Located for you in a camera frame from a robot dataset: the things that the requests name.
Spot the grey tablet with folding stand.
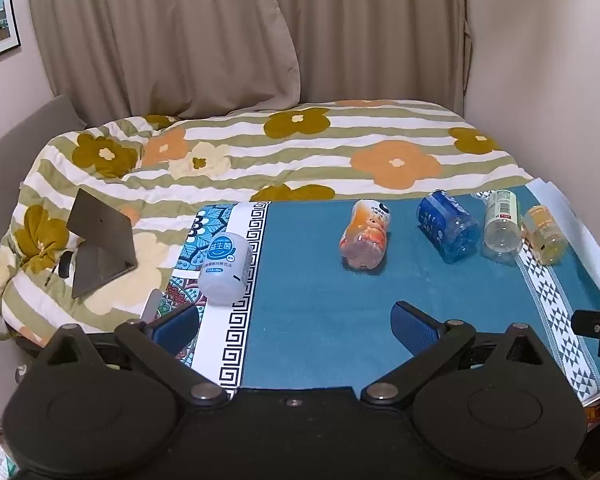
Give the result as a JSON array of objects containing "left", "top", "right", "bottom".
[{"left": 66, "top": 188, "right": 139, "bottom": 300}]

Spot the blue patterned tablecloth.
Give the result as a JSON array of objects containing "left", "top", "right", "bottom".
[{"left": 156, "top": 183, "right": 600, "bottom": 405}]

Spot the floral striped blanket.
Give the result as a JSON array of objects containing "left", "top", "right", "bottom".
[{"left": 0, "top": 99, "right": 538, "bottom": 347}]

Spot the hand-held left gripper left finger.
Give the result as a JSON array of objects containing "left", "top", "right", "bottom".
[{"left": 44, "top": 303, "right": 231, "bottom": 404}]

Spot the orange plastic bottle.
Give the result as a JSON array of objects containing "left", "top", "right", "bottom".
[{"left": 338, "top": 199, "right": 392, "bottom": 269}]

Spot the yellow plastic bottle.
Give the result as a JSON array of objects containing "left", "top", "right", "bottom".
[{"left": 522, "top": 205, "right": 569, "bottom": 266}]

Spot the blue plastic bottle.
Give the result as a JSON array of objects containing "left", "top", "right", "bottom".
[{"left": 416, "top": 189, "right": 482, "bottom": 264}]

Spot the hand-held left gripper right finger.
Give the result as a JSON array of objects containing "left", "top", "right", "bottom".
[{"left": 361, "top": 301, "right": 548, "bottom": 405}]

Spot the clear bottle with white label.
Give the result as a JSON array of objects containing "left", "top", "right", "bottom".
[{"left": 482, "top": 189, "right": 523, "bottom": 265}]

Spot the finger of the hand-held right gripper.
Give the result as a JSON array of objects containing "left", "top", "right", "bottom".
[{"left": 571, "top": 309, "right": 600, "bottom": 359}]

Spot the small grey flat object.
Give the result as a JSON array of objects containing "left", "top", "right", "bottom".
[{"left": 140, "top": 288, "right": 163, "bottom": 322}]

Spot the beige curtain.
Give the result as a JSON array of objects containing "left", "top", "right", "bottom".
[{"left": 24, "top": 0, "right": 473, "bottom": 122}]

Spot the white plastic bag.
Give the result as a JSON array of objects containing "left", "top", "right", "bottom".
[{"left": 0, "top": 444, "right": 20, "bottom": 480}]

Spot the grey padded bed side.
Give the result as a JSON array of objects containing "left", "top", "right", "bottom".
[{"left": 0, "top": 93, "right": 87, "bottom": 241}]

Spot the white plastic bottle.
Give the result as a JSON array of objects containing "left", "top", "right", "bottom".
[{"left": 198, "top": 233, "right": 254, "bottom": 306}]

